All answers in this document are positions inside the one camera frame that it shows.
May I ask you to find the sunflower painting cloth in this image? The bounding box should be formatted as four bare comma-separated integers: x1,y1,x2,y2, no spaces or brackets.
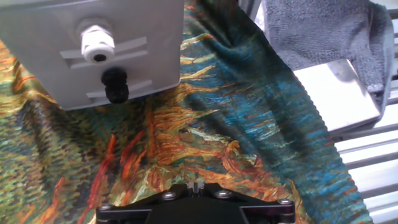
0,0,374,224

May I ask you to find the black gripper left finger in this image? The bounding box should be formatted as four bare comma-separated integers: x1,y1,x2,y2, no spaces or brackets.
96,182,196,224

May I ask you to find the white drawer knob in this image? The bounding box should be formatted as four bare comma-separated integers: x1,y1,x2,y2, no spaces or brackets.
76,18,116,65

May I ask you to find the grey towel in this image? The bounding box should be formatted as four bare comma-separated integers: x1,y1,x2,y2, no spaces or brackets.
262,0,396,122

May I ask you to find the white flat pad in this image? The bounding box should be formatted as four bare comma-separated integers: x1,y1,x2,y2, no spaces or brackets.
294,58,382,133

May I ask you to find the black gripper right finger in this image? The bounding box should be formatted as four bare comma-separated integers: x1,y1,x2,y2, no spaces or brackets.
196,182,295,224

